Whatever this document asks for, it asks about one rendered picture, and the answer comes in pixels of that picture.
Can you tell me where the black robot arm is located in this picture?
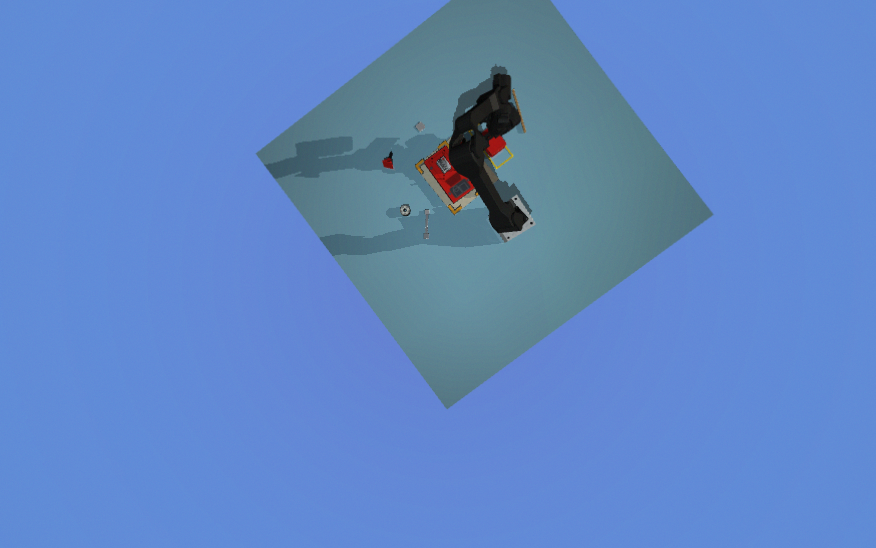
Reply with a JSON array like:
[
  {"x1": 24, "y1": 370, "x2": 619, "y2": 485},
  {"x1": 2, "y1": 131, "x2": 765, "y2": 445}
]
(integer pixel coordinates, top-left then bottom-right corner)
[{"x1": 449, "y1": 73, "x2": 529, "y2": 233}]

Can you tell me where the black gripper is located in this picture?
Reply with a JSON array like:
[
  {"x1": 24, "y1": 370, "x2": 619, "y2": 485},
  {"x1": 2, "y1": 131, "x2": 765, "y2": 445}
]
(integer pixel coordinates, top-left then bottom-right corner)
[{"x1": 480, "y1": 107, "x2": 521, "y2": 151}]

